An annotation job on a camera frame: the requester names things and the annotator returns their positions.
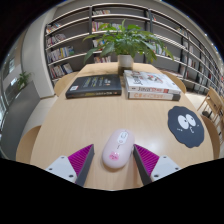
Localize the group of slatted wooden chairs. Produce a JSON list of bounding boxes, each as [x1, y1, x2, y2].
[[197, 87, 224, 134]]

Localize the pale pink computer mouse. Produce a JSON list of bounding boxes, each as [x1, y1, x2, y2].
[[101, 128, 136, 170]]

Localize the white illustrated-cover book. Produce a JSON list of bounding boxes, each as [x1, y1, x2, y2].
[[123, 69, 183, 95]]

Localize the grey bookshelf unit with books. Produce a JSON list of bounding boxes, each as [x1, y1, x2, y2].
[[44, 3, 224, 98]]

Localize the black hardcover book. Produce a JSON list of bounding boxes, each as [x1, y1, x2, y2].
[[65, 74, 123, 100]]

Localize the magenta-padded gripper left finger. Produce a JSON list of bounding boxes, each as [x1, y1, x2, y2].
[[44, 143, 95, 187]]

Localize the round-backed wooden chair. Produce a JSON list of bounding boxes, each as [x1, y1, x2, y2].
[[159, 69, 188, 94], [199, 114, 222, 160], [53, 71, 80, 97], [15, 125, 43, 165]]

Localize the dark cartoon-eyed mouse pad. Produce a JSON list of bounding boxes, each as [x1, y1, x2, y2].
[[167, 105, 205, 149]]

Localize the small green floor plant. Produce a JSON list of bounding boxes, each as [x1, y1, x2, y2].
[[16, 70, 32, 90]]

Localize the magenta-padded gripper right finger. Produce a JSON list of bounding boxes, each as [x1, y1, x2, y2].
[[133, 144, 182, 186]]

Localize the thick book with orange lettering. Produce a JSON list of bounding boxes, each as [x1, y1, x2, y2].
[[127, 90, 182, 102]]

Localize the green potted plant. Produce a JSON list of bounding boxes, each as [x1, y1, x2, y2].
[[82, 19, 175, 76]]

